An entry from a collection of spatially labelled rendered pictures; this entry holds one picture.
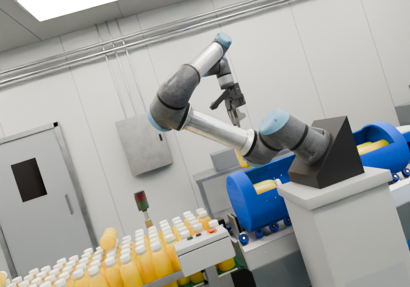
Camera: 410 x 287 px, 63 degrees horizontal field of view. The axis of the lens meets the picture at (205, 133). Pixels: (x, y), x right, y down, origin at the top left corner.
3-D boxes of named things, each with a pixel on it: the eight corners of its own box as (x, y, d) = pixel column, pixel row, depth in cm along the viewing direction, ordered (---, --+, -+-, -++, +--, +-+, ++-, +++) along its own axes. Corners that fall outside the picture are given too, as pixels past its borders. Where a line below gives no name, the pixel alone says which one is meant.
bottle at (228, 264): (233, 270, 135) (219, 226, 135) (217, 272, 138) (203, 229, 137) (237, 261, 142) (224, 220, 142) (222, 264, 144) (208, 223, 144)
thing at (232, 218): (245, 242, 154) (237, 215, 153) (240, 243, 153) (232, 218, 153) (238, 236, 163) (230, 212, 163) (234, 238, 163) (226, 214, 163)
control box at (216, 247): (236, 256, 123) (227, 229, 123) (184, 278, 118) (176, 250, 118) (228, 248, 132) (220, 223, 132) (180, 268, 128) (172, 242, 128)
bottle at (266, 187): (246, 210, 152) (282, 196, 156) (244, 196, 150) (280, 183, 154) (240, 203, 159) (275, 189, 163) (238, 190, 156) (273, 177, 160)
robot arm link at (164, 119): (287, 154, 129) (154, 99, 115) (265, 174, 139) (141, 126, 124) (284, 132, 137) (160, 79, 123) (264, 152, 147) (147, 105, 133)
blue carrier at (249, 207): (418, 171, 163) (398, 116, 164) (257, 238, 144) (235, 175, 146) (378, 172, 191) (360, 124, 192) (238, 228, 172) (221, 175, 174)
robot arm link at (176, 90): (163, 69, 109) (218, 25, 145) (152, 93, 116) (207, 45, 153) (191, 90, 109) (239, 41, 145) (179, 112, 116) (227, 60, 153)
